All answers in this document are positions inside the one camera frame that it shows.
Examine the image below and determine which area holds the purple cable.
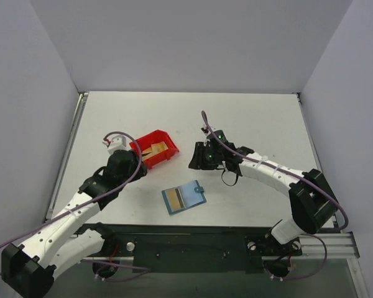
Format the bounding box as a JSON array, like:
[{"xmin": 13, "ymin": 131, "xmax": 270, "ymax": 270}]
[
  {"xmin": 0, "ymin": 132, "xmax": 152, "ymax": 282},
  {"xmin": 200, "ymin": 110, "xmax": 349, "ymax": 282}
]

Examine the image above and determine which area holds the red plastic bin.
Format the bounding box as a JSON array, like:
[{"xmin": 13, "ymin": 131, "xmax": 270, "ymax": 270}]
[{"xmin": 136, "ymin": 130, "xmax": 180, "ymax": 169}]

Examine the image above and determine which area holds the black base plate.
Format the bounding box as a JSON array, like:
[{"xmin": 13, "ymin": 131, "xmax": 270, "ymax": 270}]
[{"xmin": 76, "ymin": 223, "xmax": 302, "ymax": 274}]

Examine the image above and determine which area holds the aluminium side rail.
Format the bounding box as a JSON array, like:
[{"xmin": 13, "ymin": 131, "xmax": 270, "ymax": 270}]
[
  {"xmin": 45, "ymin": 92, "xmax": 89, "ymax": 221},
  {"xmin": 295, "ymin": 93, "xmax": 340, "ymax": 233}
]

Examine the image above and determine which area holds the left aluminium side rail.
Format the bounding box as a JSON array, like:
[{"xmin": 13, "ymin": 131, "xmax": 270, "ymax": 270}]
[{"xmin": 45, "ymin": 92, "xmax": 89, "ymax": 221}]

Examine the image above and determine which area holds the right aluminium side rail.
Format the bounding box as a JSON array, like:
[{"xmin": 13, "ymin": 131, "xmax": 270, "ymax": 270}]
[{"xmin": 295, "ymin": 93, "xmax": 340, "ymax": 233}]

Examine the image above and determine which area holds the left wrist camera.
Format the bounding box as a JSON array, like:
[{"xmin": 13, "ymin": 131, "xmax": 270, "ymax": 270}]
[{"xmin": 103, "ymin": 134, "xmax": 127, "ymax": 155}]

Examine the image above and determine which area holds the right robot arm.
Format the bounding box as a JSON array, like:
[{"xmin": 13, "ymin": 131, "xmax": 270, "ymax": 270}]
[{"xmin": 188, "ymin": 127, "xmax": 339, "ymax": 254}]

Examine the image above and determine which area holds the aluminium front rail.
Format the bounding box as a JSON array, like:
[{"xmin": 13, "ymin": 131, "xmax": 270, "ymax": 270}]
[{"xmin": 71, "ymin": 232, "xmax": 359, "ymax": 264}]

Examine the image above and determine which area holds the blue leather card holder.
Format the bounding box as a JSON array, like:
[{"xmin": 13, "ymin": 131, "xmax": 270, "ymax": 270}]
[{"xmin": 161, "ymin": 180, "xmax": 206, "ymax": 215}]

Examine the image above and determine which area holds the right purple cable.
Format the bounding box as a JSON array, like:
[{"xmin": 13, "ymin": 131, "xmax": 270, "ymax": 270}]
[{"xmin": 200, "ymin": 110, "xmax": 349, "ymax": 282}]

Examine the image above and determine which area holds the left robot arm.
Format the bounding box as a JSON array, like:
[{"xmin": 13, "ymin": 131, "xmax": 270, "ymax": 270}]
[{"xmin": 1, "ymin": 150, "xmax": 147, "ymax": 297}]

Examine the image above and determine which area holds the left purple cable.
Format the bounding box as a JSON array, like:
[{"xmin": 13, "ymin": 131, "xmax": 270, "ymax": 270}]
[{"xmin": 0, "ymin": 132, "xmax": 152, "ymax": 282}]

